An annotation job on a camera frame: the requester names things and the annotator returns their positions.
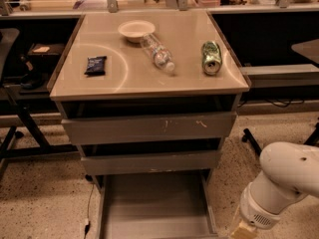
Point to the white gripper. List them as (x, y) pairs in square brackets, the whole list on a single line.
[(256, 212)]

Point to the grey bottom drawer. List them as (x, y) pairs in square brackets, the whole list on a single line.
[(167, 205)]

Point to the grey drawer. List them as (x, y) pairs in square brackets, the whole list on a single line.
[(151, 162), (148, 128), (167, 205)]

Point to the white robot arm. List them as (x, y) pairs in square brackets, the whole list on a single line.
[(289, 173)]

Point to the grey middle drawer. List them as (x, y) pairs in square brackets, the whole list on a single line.
[(151, 162)]

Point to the grey top drawer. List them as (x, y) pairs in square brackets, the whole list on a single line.
[(148, 128)]

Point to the grey drawer cabinet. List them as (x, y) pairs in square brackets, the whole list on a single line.
[(133, 86)]

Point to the black wheeled stand base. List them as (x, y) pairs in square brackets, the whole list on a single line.
[(248, 137)]

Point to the green soda can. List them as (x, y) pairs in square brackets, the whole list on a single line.
[(211, 59)]

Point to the clear plastic water bottle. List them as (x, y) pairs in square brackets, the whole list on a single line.
[(158, 53)]

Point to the dark blue snack packet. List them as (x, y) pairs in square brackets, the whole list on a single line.
[(96, 66)]

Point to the white paper bowl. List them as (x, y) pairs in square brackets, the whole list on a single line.
[(134, 30)]

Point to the black box on shelf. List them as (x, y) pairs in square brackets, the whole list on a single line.
[(46, 53)]

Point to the black chair frame left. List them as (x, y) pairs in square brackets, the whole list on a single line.
[(7, 154)]

